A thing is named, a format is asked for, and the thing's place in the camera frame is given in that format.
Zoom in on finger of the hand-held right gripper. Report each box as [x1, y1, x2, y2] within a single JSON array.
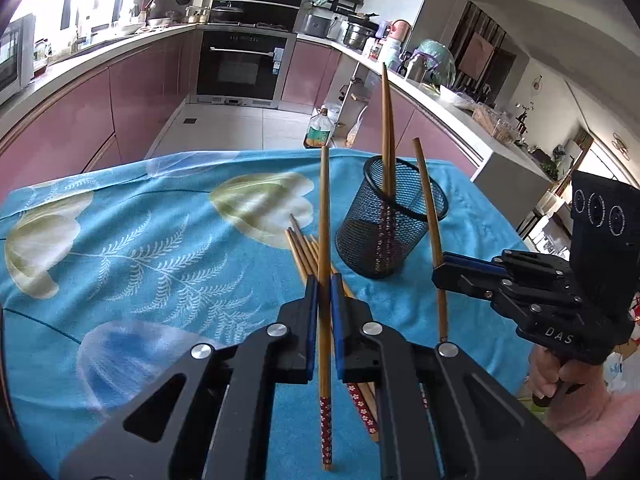
[[432, 265, 586, 327], [442, 249, 571, 286]]

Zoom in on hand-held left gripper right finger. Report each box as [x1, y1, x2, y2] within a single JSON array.
[[330, 272, 586, 480]]

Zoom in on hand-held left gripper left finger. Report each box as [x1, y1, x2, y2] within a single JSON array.
[[60, 274, 321, 480]]

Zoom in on black mesh utensil holder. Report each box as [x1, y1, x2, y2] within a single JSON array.
[[336, 156, 449, 279]]

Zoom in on person's right forearm pink sleeve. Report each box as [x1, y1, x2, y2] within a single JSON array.
[[547, 355, 640, 478]]

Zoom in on person's right hand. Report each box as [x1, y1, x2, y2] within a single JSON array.
[[527, 345, 596, 402]]

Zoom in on white plastic bag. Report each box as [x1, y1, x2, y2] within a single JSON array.
[[604, 350, 637, 392]]

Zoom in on clear box of snacks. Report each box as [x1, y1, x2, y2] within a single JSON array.
[[472, 105, 519, 146]]

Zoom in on blue floral tablecloth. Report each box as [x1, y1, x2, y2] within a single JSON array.
[[0, 149, 531, 480]]

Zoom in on cooking oil bottle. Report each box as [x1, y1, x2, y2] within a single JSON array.
[[304, 107, 333, 150]]

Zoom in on steel thermos flask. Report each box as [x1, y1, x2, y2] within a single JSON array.
[[405, 52, 427, 82]]

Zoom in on green plastic bag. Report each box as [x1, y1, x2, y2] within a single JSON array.
[[415, 39, 457, 86]]

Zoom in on pink base cabinets under counter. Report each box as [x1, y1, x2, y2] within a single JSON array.
[[280, 40, 481, 177]]

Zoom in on black built-in oven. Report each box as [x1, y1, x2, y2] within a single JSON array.
[[196, 30, 288, 107]]

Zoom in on stainless steel stock pot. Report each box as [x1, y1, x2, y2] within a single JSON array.
[[342, 22, 374, 51]]

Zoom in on pink base cabinets long run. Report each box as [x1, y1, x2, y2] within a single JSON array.
[[0, 30, 201, 196]]

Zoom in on cooking pot with glass lid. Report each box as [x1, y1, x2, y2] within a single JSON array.
[[211, 2, 245, 23]]

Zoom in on microwave oven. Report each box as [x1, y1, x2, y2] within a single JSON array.
[[0, 14, 37, 106]]

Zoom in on framed wall painting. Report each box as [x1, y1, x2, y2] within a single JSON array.
[[460, 32, 501, 77]]

